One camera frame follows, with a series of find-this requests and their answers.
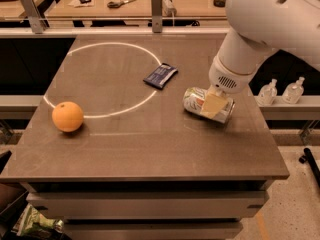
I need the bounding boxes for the dark blue snack packet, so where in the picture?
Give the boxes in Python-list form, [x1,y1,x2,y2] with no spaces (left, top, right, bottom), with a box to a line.
[143,63,178,90]

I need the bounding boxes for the black chair base leg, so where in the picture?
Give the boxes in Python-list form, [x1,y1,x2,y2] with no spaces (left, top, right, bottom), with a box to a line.
[298,148,320,188]

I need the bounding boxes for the orange fruit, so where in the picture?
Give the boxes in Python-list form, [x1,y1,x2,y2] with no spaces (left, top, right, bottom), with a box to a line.
[52,101,84,133]

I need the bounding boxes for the green snack bag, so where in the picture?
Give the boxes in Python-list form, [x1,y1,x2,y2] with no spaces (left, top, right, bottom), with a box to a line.
[17,204,64,240]

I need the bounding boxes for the white green 7up can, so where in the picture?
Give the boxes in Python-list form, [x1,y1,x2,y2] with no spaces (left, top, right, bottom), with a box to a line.
[183,87,235,123]

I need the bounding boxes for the clear sanitizer bottle left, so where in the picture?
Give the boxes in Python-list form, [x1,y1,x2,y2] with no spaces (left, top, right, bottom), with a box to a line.
[257,79,277,105]

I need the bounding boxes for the clear sanitizer bottle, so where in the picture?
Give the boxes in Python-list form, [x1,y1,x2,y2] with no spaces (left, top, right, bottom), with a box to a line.
[282,77,305,104]
[257,79,277,105]

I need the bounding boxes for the black handled scissors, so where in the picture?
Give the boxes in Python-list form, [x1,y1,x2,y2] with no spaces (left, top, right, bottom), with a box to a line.
[107,0,136,9]

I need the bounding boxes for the grey table drawer unit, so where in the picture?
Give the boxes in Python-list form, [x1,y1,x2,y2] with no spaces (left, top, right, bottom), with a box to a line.
[27,190,269,240]

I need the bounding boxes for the clear sanitizer bottle right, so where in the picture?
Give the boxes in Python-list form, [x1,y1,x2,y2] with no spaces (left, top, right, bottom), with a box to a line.
[282,77,305,104]

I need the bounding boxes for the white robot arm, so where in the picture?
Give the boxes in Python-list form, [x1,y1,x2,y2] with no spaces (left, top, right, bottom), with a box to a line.
[200,0,320,119]

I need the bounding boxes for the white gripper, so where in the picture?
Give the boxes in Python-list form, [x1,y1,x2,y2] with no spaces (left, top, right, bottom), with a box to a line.
[200,56,253,119]

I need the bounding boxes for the white power strip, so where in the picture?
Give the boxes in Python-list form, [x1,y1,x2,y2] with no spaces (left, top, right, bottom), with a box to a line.
[162,0,177,17]

